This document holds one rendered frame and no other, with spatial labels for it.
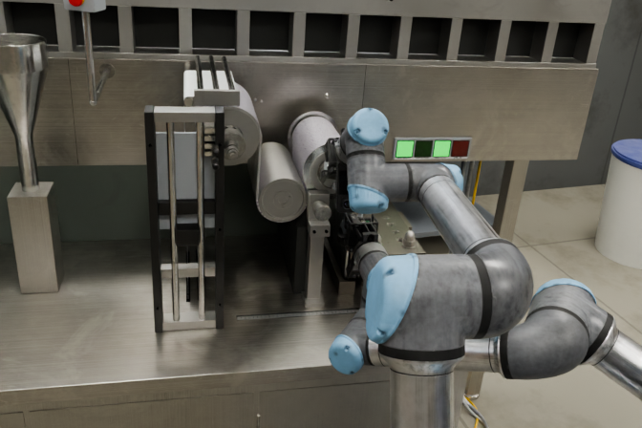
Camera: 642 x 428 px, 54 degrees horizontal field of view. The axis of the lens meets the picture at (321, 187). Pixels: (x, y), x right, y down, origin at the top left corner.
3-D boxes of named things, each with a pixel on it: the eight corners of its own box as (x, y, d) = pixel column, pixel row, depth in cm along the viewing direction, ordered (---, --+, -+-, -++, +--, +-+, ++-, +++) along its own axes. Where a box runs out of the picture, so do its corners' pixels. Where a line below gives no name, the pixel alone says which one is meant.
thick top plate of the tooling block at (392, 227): (365, 275, 165) (367, 255, 162) (332, 208, 201) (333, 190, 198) (422, 272, 168) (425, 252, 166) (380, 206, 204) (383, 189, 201)
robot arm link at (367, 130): (352, 145, 117) (350, 102, 119) (339, 163, 128) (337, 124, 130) (393, 146, 119) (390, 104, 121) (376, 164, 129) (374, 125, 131)
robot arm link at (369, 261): (368, 310, 134) (372, 276, 130) (355, 283, 143) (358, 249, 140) (403, 309, 135) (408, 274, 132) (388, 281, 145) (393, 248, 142)
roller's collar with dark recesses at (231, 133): (217, 160, 142) (217, 133, 140) (215, 150, 148) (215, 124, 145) (245, 160, 144) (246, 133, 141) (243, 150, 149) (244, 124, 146)
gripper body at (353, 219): (373, 211, 156) (387, 234, 145) (370, 242, 159) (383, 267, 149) (343, 212, 154) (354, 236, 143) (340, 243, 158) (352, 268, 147)
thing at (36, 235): (7, 300, 156) (-30, 74, 133) (20, 270, 169) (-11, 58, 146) (67, 297, 159) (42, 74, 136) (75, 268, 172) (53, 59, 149)
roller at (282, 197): (258, 223, 156) (259, 178, 152) (248, 181, 179) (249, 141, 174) (306, 221, 159) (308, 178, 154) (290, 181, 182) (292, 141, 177)
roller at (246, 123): (199, 165, 148) (198, 108, 143) (197, 131, 171) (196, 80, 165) (258, 165, 151) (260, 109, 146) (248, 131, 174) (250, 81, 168)
